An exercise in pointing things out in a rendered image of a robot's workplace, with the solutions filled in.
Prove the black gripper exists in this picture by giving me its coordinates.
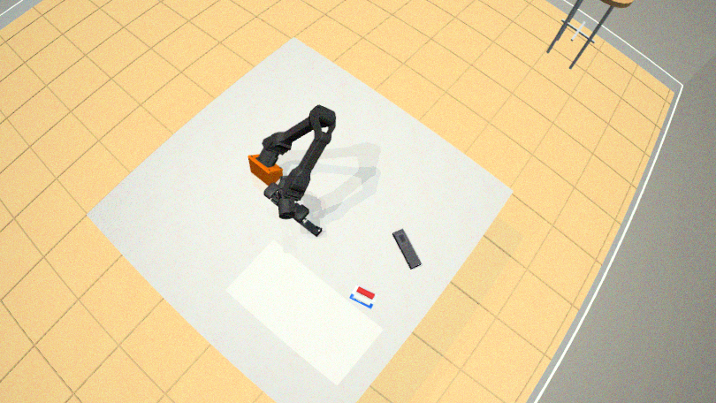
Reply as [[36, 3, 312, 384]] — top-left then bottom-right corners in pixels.
[[264, 182, 309, 223]]

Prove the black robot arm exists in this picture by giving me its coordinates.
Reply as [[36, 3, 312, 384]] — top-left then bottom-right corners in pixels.
[[255, 104, 336, 219]]

